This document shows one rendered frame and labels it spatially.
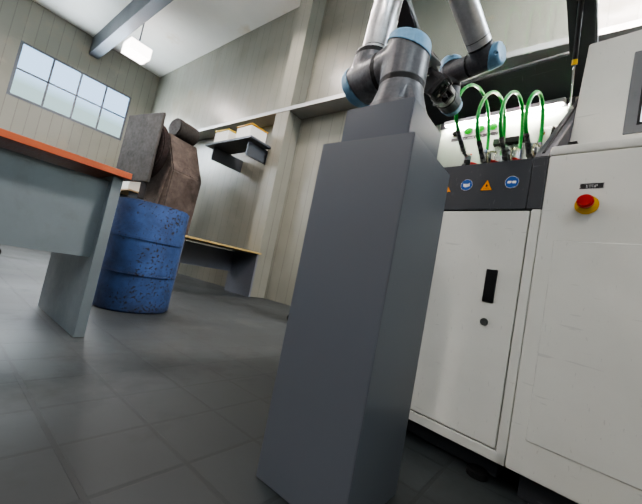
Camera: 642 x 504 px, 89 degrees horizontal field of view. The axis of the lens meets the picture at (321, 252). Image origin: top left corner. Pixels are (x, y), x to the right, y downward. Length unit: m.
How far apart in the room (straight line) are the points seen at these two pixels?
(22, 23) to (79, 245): 8.98
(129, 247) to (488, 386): 2.16
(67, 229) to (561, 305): 1.85
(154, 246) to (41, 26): 8.59
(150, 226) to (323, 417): 1.97
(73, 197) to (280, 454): 1.40
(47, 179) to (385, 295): 1.50
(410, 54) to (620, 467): 1.06
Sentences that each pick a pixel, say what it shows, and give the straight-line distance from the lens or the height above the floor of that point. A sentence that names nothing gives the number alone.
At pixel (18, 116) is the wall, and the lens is 10.01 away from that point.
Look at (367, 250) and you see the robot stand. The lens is 0.68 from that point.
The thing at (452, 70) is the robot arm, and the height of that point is 1.27.
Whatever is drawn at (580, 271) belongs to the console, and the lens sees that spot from 1.08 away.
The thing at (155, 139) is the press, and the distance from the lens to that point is 5.99.
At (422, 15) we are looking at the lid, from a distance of 1.91.
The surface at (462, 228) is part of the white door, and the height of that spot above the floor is 0.73.
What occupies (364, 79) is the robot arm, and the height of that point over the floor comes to 1.03.
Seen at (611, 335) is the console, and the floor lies 0.47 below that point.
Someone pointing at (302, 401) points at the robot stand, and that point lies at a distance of 0.77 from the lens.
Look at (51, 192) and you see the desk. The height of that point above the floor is 0.60.
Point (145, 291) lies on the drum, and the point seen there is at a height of 0.15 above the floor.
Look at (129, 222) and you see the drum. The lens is 2.50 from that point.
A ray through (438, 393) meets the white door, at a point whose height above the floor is 0.19.
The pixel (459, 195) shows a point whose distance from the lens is 1.22.
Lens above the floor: 0.47
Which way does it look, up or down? 4 degrees up
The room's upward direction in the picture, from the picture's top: 11 degrees clockwise
